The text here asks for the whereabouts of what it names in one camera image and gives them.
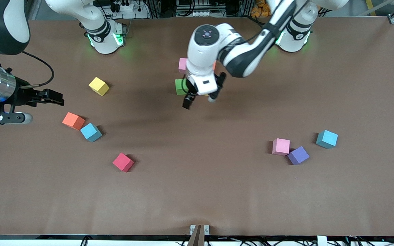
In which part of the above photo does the green foam cube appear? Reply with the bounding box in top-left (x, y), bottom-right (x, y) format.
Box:
top-left (175, 79), bottom-right (189, 96)

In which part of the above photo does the teal foam cube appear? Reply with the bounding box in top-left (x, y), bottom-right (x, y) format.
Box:
top-left (316, 129), bottom-right (339, 149)
top-left (80, 123), bottom-right (103, 142)

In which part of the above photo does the red foam cube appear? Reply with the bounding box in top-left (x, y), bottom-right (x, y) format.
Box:
top-left (112, 152), bottom-right (135, 173)

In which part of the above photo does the purple foam cube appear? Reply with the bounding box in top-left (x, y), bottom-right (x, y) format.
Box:
top-left (287, 146), bottom-right (310, 165)

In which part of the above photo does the yellow foam cube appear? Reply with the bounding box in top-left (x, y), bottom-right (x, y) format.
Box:
top-left (88, 77), bottom-right (110, 96)

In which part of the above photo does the slim white power strip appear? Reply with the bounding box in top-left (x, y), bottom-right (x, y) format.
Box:
top-left (183, 10), bottom-right (211, 17)

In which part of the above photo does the brown paper table cover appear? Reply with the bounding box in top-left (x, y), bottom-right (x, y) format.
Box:
top-left (0, 18), bottom-right (394, 237)

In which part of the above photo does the white power strip with plugs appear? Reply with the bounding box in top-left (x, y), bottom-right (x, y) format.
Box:
top-left (110, 0), bottom-right (149, 19)

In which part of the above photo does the bag of orange items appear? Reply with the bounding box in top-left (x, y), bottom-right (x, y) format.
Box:
top-left (251, 0), bottom-right (272, 18)

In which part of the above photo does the brown wooden stick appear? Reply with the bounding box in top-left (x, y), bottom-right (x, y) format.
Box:
top-left (187, 224), bottom-right (205, 246)

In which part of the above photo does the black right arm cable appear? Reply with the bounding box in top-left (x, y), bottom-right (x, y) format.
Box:
top-left (0, 51), bottom-right (54, 90)

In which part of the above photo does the small metal bracket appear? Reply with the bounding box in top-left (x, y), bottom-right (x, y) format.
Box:
top-left (190, 224), bottom-right (210, 235)

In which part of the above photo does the black cable bundle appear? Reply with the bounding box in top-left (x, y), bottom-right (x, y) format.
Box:
top-left (346, 230), bottom-right (394, 246)

